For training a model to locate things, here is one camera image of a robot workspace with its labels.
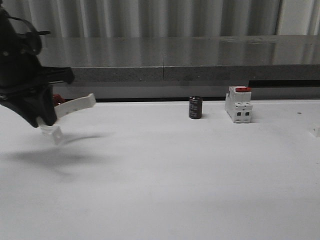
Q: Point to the black cylindrical capacitor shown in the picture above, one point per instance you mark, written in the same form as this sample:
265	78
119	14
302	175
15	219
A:
195	107

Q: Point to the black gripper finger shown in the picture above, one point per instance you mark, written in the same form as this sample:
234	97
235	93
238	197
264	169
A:
28	107
46	105

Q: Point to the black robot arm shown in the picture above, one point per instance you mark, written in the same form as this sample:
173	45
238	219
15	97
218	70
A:
10	38

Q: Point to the brass valve red handwheel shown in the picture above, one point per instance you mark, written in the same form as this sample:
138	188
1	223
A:
58	100

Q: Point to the white circuit breaker red switch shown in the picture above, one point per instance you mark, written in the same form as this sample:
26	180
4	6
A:
238	104

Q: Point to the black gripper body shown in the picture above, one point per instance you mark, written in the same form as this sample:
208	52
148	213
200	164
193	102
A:
21	71

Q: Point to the grey stone counter ledge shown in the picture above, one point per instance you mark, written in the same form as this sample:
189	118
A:
274	66

